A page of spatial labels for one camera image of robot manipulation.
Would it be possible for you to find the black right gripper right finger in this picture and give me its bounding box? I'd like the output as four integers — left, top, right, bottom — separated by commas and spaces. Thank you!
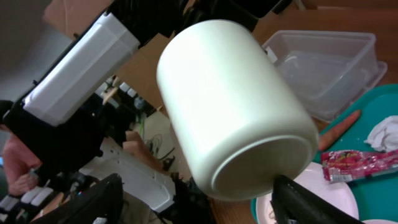
271, 175, 362, 224

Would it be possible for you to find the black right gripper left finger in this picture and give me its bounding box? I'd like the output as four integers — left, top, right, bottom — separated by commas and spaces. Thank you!
33, 174, 123, 224

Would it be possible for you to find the white cup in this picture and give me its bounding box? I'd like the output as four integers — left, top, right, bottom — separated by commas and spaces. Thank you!
157, 20, 318, 201

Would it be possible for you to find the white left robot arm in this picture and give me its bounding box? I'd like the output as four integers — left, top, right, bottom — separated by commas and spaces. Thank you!
1, 1, 188, 223

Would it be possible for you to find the red snack wrapper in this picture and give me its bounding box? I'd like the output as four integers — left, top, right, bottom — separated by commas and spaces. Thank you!
320, 150, 397, 184

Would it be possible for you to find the orange carrot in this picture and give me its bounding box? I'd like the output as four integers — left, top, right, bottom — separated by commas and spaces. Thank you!
318, 110, 361, 151

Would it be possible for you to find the teal plastic tray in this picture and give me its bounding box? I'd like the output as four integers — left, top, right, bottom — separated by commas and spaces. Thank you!
250, 83, 398, 224

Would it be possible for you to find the crumpled white tissue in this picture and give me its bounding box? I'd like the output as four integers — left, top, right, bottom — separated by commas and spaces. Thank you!
364, 115, 398, 152

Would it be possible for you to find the clear plastic container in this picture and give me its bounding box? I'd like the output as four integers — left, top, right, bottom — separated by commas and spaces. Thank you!
262, 30, 388, 123

